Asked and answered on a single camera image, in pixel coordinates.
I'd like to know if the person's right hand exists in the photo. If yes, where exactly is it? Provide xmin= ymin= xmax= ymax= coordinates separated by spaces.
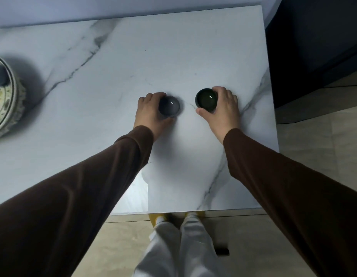
xmin=195 ymin=86 xmax=242 ymax=145

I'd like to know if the person's left hand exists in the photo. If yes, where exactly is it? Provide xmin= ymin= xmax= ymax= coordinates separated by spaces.
xmin=134 ymin=92 xmax=177 ymax=142

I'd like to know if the small grey tea cup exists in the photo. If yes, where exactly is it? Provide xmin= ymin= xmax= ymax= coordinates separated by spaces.
xmin=158 ymin=96 xmax=181 ymax=117

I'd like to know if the small dark green tea cup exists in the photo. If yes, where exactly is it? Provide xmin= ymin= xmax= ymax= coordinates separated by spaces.
xmin=195 ymin=88 xmax=218 ymax=111

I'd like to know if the person's left forearm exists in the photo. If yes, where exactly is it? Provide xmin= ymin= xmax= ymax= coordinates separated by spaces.
xmin=0 ymin=125 xmax=155 ymax=277

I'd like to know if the person's right forearm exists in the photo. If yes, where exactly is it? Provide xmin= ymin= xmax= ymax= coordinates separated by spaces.
xmin=223 ymin=128 xmax=357 ymax=277

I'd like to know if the dark cabinet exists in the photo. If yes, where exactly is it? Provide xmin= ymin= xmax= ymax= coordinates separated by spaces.
xmin=265 ymin=0 xmax=357 ymax=109

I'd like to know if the person's left yellow slipper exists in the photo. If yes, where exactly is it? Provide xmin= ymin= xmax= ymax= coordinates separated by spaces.
xmin=148 ymin=213 xmax=168 ymax=228

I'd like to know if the person's left leg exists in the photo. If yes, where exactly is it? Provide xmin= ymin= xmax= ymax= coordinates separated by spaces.
xmin=133 ymin=217 xmax=182 ymax=277

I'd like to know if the person's leg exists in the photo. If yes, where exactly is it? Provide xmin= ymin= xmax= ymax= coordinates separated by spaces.
xmin=133 ymin=217 xmax=182 ymax=277
xmin=179 ymin=214 xmax=226 ymax=277

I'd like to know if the person's right leg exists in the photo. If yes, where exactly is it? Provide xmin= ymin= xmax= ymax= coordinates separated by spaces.
xmin=179 ymin=214 xmax=226 ymax=277

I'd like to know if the floral patterned ceramic jar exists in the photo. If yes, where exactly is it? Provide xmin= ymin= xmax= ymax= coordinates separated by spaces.
xmin=0 ymin=53 xmax=27 ymax=140

